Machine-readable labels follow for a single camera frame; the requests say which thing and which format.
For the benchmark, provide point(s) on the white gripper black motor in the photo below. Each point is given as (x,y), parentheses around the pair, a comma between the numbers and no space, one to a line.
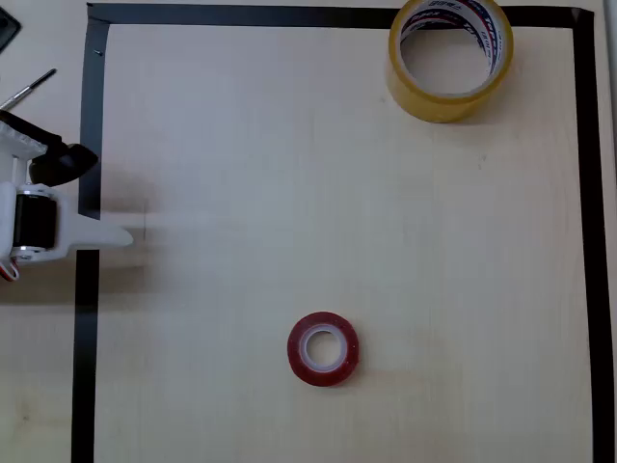
(34,221)

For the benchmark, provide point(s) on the big yellow tape roll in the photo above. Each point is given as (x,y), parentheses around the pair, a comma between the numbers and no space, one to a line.
(434,108)

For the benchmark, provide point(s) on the small red tape roll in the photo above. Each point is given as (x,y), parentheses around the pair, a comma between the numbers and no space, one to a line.
(296,349)

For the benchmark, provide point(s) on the flat black object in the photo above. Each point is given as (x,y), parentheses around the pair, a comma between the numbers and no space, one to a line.
(6,30)

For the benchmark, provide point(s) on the metal screwdriver black tip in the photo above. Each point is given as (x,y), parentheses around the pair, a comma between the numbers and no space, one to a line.
(26,90)

